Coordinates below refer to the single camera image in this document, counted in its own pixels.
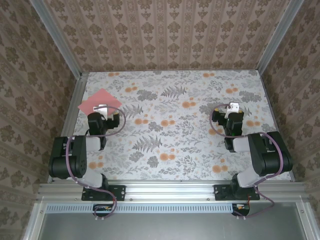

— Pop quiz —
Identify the pink paper sheet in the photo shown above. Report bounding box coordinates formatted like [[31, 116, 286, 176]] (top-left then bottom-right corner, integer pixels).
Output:
[[77, 87, 123, 118]]

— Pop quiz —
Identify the black connector box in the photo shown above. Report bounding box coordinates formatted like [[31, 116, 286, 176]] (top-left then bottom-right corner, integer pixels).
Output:
[[231, 202, 251, 217], [92, 203, 115, 217]]

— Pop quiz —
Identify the grey metal panel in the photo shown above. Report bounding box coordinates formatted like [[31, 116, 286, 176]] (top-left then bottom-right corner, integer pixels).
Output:
[[23, 201, 320, 240]]

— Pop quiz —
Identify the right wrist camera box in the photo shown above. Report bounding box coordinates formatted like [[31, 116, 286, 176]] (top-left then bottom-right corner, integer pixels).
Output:
[[226, 101, 240, 119]]

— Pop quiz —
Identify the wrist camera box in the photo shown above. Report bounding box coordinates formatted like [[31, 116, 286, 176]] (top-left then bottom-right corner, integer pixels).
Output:
[[93, 104, 109, 118], [226, 101, 240, 119]]

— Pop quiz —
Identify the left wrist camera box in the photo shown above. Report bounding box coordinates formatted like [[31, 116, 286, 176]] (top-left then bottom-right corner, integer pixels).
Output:
[[93, 104, 109, 118]]

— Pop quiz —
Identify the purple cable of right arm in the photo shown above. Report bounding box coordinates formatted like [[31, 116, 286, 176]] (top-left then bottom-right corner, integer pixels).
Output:
[[209, 103, 286, 221]]

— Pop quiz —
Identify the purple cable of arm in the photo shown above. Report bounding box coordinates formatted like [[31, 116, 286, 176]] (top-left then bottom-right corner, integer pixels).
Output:
[[209, 103, 286, 221], [65, 105, 127, 221]]

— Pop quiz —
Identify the aluminium side rail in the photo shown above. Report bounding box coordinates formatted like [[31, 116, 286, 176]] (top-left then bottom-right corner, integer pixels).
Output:
[[47, 71, 89, 183]]

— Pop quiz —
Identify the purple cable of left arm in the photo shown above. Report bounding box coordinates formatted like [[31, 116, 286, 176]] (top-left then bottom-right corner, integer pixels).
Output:
[[65, 105, 127, 221]]

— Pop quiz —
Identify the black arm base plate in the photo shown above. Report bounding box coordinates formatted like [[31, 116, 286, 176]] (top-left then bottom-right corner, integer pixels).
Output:
[[214, 184, 261, 202], [81, 184, 126, 202]]

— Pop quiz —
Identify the aluminium frame post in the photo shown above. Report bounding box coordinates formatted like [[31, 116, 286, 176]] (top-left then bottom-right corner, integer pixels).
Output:
[[31, 0, 85, 79], [255, 0, 298, 73]]

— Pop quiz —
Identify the grey slotted cable duct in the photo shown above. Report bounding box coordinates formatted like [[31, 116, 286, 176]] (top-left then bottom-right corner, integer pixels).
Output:
[[46, 202, 251, 213]]

